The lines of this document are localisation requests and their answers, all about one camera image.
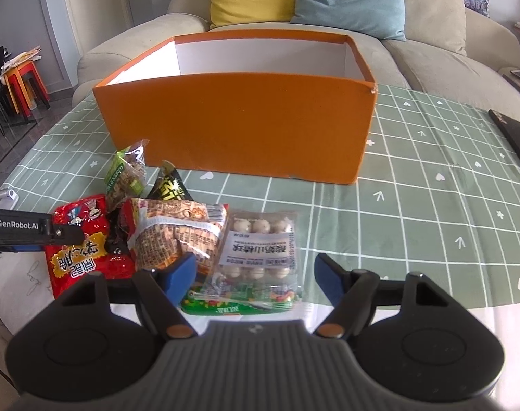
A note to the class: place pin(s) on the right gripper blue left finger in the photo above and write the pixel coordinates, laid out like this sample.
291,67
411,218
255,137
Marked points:
179,277

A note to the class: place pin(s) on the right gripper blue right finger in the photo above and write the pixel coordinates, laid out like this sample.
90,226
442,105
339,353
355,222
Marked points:
331,278

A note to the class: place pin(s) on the green candy bag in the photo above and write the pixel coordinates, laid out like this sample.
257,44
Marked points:
238,301

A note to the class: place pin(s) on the orange printed peanut bag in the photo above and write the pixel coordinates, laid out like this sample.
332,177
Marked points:
159,232

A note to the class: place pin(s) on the red cartoon snack bag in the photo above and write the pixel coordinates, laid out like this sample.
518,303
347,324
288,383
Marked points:
67,264

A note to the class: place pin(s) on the clear pack of white balls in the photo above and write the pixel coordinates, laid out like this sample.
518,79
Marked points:
258,259

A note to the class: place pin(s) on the black yellow snack packet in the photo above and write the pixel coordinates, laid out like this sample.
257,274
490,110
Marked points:
169,184

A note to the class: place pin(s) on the dark brown shiny snack packet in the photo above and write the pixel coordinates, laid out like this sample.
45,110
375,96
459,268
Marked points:
117,236

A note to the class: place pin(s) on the white phone stand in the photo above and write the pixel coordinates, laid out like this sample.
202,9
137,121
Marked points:
8,199

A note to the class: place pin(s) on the white printed table cloth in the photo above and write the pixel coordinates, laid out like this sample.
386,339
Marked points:
25,290

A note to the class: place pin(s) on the green raisins bag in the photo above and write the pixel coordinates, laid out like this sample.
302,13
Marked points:
125,177

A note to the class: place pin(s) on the green checked tablecloth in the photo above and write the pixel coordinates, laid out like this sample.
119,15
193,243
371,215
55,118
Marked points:
438,192

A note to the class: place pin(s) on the red orange stacked stools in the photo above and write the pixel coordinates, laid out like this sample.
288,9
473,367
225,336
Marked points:
25,87

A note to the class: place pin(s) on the orange cardboard box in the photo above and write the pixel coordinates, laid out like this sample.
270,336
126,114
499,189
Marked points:
279,103

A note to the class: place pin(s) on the black notebook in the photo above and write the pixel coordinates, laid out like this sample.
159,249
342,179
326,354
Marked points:
509,127

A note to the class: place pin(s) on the white door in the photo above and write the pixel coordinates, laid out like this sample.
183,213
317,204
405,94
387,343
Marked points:
95,21

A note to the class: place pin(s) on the beige cushion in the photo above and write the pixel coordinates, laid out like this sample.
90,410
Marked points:
438,23

